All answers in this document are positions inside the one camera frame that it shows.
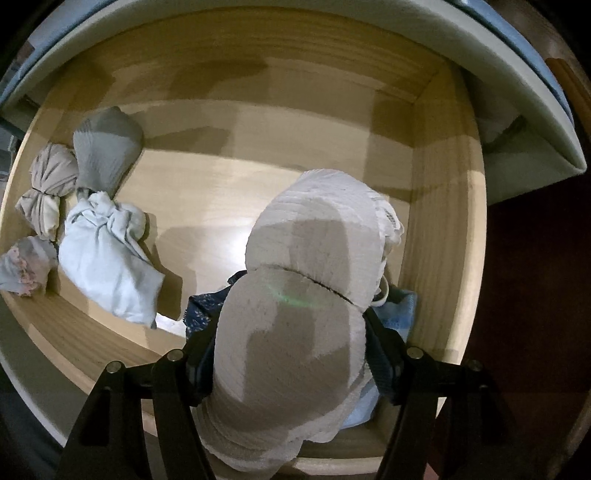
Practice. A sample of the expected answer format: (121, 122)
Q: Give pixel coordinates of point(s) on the blue towelling underwear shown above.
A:
(404, 307)

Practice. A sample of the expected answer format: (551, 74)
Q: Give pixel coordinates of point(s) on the light blue knotted underwear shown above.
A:
(106, 258)

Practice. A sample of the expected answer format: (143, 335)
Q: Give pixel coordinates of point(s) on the white pink floral underwear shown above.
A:
(27, 267)

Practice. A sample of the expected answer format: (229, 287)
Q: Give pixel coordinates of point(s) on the dark blue floral underwear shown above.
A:
(203, 307)

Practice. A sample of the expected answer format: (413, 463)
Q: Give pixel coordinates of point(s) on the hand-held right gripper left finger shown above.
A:
(199, 364)

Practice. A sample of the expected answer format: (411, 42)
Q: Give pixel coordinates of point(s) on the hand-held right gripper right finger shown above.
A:
(384, 369)

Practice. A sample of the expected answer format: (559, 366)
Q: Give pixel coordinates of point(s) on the grey fronted wooden drawer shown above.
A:
(231, 184)

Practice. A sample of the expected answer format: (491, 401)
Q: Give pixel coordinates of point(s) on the grey ribbed underwear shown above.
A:
(108, 147)

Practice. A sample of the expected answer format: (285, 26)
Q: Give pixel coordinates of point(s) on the beige knotted underwear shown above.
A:
(51, 184)

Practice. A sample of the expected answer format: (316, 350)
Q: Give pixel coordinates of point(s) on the white ribbed underwear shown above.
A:
(300, 277)

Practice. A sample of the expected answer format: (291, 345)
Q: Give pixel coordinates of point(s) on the grey nightstand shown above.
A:
(508, 92)

